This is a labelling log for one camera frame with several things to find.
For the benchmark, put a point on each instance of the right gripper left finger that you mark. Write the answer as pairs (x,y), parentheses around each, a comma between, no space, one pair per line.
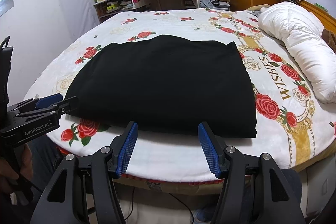
(122,148)

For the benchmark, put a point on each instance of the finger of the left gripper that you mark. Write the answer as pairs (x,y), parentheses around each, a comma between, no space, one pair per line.
(36,103)
(58,109)

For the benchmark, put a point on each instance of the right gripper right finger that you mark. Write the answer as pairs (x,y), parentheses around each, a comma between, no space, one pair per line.
(213,149)

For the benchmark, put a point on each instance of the black jacket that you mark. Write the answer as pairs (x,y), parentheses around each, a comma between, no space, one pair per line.
(168,84)

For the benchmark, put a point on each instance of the clothes pile on chair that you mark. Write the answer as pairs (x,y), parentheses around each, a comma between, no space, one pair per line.
(215,4)

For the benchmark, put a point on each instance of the low wooden shelf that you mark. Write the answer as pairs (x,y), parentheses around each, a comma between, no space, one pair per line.
(107,8)

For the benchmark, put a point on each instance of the white duvet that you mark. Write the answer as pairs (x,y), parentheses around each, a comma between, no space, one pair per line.
(301,32)

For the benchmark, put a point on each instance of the brown plush toy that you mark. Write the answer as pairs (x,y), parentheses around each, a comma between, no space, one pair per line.
(330,39)

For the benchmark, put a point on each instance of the wooden headboard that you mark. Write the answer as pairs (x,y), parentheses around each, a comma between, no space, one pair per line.
(326,19)

